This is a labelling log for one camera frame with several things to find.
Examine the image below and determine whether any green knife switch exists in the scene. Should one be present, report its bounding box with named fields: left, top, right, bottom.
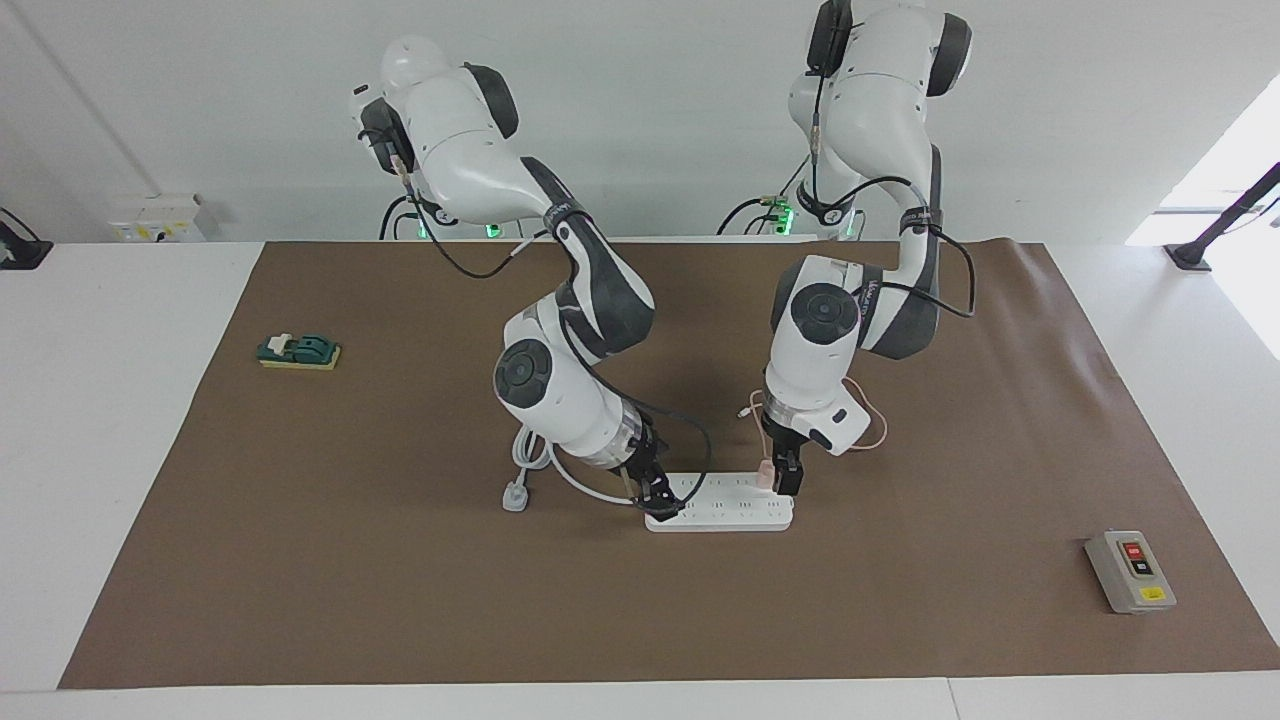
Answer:
left=256, top=333, right=342, bottom=372

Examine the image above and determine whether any white wall socket box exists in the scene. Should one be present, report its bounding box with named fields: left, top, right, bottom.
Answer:
left=108, top=194, right=206, bottom=244

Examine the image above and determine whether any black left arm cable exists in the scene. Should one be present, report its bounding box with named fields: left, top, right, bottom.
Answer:
left=800, top=50, right=978, bottom=323

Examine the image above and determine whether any black clamp stand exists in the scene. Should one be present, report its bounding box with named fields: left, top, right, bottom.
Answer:
left=0, top=207, right=53, bottom=271
left=1165, top=162, right=1280, bottom=273

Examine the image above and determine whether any brown table mat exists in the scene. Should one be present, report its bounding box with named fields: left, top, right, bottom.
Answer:
left=58, top=238, right=1280, bottom=691

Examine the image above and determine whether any grey on-off switch box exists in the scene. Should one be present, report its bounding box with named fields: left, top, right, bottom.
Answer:
left=1085, top=530, right=1178, bottom=615

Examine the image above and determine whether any pink charging cable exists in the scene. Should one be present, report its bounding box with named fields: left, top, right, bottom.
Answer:
left=737, top=375, right=889, bottom=451

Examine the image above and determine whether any black base cable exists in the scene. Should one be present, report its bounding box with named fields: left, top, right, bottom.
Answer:
left=378, top=195, right=419, bottom=241
left=715, top=160, right=809, bottom=237

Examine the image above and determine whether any white power cord with plug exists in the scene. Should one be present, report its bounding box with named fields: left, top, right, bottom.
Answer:
left=503, top=425, right=651, bottom=513

